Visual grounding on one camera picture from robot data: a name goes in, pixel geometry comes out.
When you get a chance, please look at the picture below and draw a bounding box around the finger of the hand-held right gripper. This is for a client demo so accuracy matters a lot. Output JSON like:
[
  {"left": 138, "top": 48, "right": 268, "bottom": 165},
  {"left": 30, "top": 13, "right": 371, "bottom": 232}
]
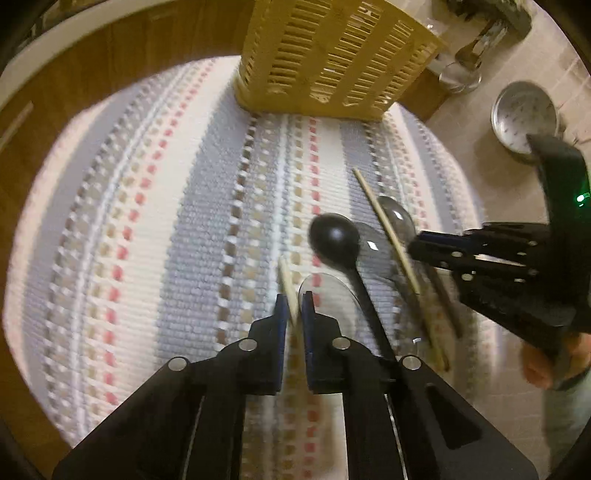
[
  {"left": 443, "top": 257, "right": 578, "bottom": 356},
  {"left": 409, "top": 222, "right": 552, "bottom": 274}
]

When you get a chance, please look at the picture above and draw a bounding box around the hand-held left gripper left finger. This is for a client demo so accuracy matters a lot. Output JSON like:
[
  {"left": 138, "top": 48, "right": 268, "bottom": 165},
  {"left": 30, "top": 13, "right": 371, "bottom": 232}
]
[{"left": 52, "top": 293, "right": 289, "bottom": 480}]

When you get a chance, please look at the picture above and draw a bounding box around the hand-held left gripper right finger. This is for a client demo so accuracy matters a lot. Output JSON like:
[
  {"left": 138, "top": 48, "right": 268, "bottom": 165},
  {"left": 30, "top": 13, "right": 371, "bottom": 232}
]
[{"left": 300, "top": 291, "right": 539, "bottom": 480}]

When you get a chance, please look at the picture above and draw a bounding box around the wooden chopstick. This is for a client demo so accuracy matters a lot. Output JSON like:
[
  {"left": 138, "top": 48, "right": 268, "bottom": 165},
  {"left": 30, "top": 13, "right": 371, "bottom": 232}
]
[
  {"left": 277, "top": 257, "right": 299, "bottom": 324},
  {"left": 352, "top": 167, "right": 451, "bottom": 372}
]

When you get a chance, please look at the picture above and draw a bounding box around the yellow plastic basket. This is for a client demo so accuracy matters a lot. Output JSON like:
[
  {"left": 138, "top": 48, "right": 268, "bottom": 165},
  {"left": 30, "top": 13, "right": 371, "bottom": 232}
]
[{"left": 235, "top": 0, "right": 448, "bottom": 123}]

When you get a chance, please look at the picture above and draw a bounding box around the person's right forearm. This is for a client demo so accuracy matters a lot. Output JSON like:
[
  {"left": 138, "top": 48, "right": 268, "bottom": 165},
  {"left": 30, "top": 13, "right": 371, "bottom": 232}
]
[{"left": 545, "top": 369, "right": 591, "bottom": 472}]

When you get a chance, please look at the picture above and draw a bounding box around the person's right hand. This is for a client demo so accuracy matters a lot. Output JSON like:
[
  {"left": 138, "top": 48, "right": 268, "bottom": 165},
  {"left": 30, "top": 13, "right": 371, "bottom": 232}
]
[{"left": 522, "top": 331, "right": 591, "bottom": 391}]

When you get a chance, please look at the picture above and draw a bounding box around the clear plastic spoon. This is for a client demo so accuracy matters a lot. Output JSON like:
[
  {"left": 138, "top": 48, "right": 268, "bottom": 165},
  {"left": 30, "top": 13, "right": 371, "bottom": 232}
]
[
  {"left": 353, "top": 222, "right": 426, "bottom": 347},
  {"left": 298, "top": 272, "right": 365, "bottom": 343}
]

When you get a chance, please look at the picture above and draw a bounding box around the metal spoon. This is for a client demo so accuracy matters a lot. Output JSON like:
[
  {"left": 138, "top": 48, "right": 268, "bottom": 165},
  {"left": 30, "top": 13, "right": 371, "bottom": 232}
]
[{"left": 376, "top": 195, "right": 463, "bottom": 339}]

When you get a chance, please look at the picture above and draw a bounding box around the black plastic spoon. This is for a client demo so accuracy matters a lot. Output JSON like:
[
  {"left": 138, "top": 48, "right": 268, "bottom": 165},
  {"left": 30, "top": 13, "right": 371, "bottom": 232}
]
[{"left": 308, "top": 212, "right": 399, "bottom": 363}]

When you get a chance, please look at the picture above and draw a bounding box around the metal steamer plate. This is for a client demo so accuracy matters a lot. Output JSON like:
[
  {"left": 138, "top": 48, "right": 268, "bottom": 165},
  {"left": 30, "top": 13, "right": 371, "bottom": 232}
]
[{"left": 490, "top": 80, "right": 566, "bottom": 162}]

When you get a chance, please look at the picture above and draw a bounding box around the striped woven mat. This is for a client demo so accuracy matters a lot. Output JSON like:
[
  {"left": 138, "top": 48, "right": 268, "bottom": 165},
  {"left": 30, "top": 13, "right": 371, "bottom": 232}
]
[{"left": 2, "top": 55, "right": 497, "bottom": 480}]

